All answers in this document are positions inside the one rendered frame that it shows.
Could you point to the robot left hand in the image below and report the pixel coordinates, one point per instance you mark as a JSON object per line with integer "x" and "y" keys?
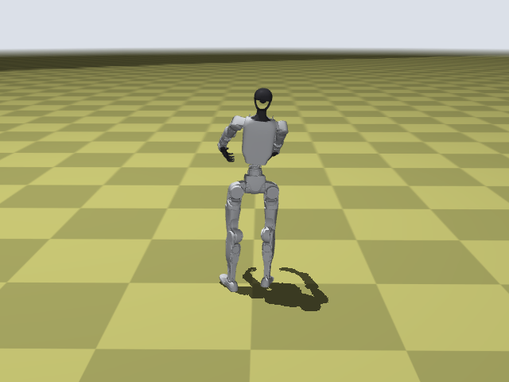
{"x": 226, "y": 154}

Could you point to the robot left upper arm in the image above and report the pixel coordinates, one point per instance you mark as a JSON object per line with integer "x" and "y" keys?
{"x": 235, "y": 125}

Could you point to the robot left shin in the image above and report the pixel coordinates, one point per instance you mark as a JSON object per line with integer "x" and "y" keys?
{"x": 232, "y": 255}

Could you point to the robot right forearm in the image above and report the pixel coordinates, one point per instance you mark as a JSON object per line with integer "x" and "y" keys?
{"x": 277, "y": 147}

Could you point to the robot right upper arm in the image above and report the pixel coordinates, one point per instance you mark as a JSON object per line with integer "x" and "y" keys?
{"x": 281, "y": 132}

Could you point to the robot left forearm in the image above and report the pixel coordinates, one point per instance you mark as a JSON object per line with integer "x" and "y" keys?
{"x": 223, "y": 140}

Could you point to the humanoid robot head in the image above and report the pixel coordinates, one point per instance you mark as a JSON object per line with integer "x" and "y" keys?
{"x": 263, "y": 95}

